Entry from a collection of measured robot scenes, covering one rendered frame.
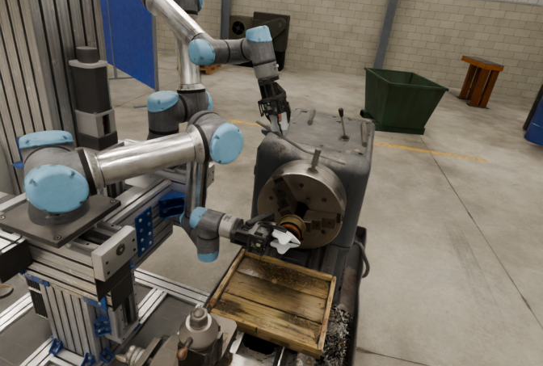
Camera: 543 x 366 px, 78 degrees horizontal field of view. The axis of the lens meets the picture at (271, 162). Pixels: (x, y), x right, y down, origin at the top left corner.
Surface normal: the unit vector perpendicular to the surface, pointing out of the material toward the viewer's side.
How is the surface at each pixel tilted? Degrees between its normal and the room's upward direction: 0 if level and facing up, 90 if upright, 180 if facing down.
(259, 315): 0
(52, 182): 92
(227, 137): 90
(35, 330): 0
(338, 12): 90
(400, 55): 90
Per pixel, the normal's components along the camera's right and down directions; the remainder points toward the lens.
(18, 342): 0.10, -0.90
